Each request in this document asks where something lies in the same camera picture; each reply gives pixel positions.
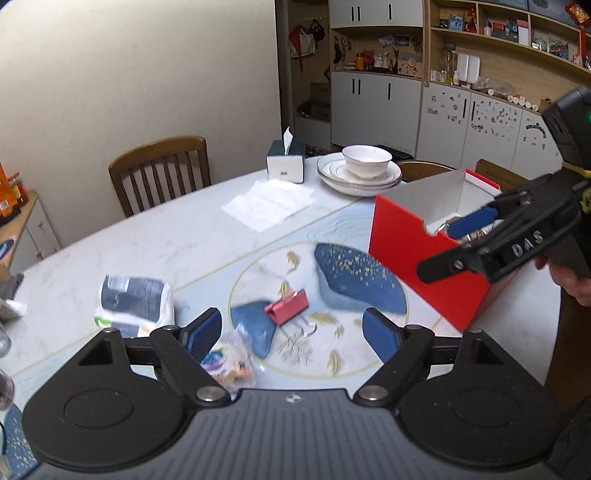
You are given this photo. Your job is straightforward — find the marble desktop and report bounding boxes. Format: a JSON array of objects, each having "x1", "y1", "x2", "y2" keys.
[{"x1": 0, "y1": 154, "x2": 561, "y2": 476}]

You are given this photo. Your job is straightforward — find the white cabinet with stickers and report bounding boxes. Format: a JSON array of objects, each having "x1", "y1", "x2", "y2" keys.
[{"x1": 416, "y1": 82, "x2": 561, "y2": 171}]

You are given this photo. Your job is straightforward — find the white upper wall cabinet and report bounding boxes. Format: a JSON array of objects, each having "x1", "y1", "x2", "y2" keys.
[{"x1": 329, "y1": 0, "x2": 424, "y2": 29}]

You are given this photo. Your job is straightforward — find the wooden shelf unit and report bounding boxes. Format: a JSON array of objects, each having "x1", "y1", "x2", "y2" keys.
[{"x1": 427, "y1": 0, "x2": 591, "y2": 112}]

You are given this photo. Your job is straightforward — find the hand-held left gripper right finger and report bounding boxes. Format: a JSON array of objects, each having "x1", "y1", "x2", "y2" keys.
[{"x1": 352, "y1": 308, "x2": 522, "y2": 409}]

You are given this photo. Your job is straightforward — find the white gold-rimmed plate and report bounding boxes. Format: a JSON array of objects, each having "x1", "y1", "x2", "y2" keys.
[{"x1": 322, "y1": 178, "x2": 402, "y2": 198}]

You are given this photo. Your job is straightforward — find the black basket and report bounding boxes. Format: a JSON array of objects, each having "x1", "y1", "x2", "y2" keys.
[{"x1": 373, "y1": 144, "x2": 411, "y2": 161}]

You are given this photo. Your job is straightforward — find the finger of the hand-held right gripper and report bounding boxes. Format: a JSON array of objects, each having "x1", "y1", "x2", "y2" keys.
[
  {"x1": 417, "y1": 247, "x2": 486, "y2": 285},
  {"x1": 445, "y1": 205, "x2": 503, "y2": 241}
]

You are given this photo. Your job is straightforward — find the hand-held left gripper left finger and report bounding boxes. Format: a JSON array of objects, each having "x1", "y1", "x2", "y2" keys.
[{"x1": 76, "y1": 308, "x2": 232, "y2": 408}]

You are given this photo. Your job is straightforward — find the white and dark tissue pack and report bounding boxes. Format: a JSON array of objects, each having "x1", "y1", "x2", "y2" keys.
[{"x1": 93, "y1": 274, "x2": 175, "y2": 340}]

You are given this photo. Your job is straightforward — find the round cartoon snack packet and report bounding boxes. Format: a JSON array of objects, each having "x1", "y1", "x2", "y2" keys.
[{"x1": 201, "y1": 330, "x2": 259, "y2": 394}]

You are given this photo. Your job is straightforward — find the wooden slatted chair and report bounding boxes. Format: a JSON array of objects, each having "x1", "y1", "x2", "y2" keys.
[{"x1": 108, "y1": 136, "x2": 212, "y2": 217}]

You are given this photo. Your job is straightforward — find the white paper napkin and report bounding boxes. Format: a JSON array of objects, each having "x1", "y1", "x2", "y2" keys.
[{"x1": 222, "y1": 179, "x2": 316, "y2": 233}]

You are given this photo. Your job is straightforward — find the stack of white plates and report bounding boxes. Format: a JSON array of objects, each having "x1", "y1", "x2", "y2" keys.
[{"x1": 317, "y1": 152, "x2": 402, "y2": 188}]

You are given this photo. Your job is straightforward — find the red cardboard box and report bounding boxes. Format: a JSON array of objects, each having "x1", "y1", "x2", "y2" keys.
[{"x1": 368, "y1": 168, "x2": 520, "y2": 333}]

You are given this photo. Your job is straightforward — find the white gold-rimmed bowl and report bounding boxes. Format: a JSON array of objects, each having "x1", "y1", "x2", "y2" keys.
[{"x1": 342, "y1": 144, "x2": 393, "y2": 180}]

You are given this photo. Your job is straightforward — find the brown cardboard box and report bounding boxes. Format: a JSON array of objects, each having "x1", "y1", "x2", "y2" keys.
[{"x1": 475, "y1": 158, "x2": 536, "y2": 192}]

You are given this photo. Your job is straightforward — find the white side cabinet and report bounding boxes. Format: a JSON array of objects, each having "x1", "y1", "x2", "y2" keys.
[{"x1": 0, "y1": 189, "x2": 63, "y2": 273}]

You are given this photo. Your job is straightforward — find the red binder clip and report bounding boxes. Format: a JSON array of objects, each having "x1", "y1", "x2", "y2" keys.
[{"x1": 264, "y1": 288, "x2": 319, "y2": 337}]

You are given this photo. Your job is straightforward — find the person's right hand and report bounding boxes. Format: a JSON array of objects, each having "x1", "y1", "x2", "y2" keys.
[{"x1": 534, "y1": 256, "x2": 591, "y2": 308}]

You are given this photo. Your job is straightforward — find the orange snack bag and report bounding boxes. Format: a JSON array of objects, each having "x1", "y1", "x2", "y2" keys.
[{"x1": 0, "y1": 161, "x2": 14, "y2": 217}]

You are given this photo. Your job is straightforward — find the green tissue box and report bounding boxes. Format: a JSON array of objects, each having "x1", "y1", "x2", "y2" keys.
[{"x1": 266, "y1": 127, "x2": 305, "y2": 184}]

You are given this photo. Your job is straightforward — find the red-lidded jar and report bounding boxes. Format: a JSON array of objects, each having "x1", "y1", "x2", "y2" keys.
[{"x1": 9, "y1": 173, "x2": 29, "y2": 208}]

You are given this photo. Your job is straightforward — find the white lower cabinet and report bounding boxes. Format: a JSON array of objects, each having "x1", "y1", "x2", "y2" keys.
[{"x1": 330, "y1": 71, "x2": 423, "y2": 155}]

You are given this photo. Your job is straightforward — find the round-backed wooden chair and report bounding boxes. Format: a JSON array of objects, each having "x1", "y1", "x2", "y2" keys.
[{"x1": 398, "y1": 160, "x2": 457, "y2": 183}]

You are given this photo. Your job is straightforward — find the hanging red and white bags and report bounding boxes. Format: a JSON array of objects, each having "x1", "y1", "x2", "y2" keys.
[{"x1": 288, "y1": 18, "x2": 326, "y2": 70}]

